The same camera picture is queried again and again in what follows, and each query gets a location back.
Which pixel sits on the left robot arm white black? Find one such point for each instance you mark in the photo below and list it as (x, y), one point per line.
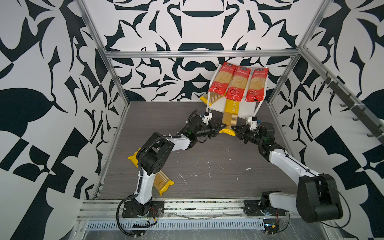
(153, 155)

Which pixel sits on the yellow spaghetti bag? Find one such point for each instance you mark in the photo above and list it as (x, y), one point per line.
(230, 116)
(210, 98)
(161, 183)

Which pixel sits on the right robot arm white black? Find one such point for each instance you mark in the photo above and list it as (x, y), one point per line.
(317, 198)

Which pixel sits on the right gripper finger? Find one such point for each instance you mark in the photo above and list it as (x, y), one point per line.
(240, 133)
(241, 128)

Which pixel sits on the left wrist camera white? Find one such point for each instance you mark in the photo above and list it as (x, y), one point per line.
(206, 118)

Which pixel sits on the white two-tier shelf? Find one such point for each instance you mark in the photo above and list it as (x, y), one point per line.
(245, 109)

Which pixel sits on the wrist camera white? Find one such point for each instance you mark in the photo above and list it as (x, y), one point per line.
(254, 123)
(206, 118)

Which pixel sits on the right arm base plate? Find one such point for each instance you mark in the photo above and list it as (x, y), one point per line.
(254, 208)

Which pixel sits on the red spaghetti bag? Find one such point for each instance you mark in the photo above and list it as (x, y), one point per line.
(238, 84)
(223, 79)
(257, 86)

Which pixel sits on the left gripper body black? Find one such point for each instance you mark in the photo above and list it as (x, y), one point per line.
(207, 130)

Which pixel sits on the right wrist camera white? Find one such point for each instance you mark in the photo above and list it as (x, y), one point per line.
(254, 123)

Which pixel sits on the wall hook rack grey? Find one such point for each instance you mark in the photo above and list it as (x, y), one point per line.
(361, 111)

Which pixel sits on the white cable duct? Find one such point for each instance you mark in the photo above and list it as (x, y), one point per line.
(203, 224)

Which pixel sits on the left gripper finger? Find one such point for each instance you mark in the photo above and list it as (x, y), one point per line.
(215, 134)
(219, 127)

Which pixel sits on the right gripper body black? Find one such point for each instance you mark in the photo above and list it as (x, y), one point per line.
(251, 136)

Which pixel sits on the aluminium front rail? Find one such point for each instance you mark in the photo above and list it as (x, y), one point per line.
(173, 208)

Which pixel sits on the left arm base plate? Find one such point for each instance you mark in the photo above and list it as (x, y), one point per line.
(151, 209)

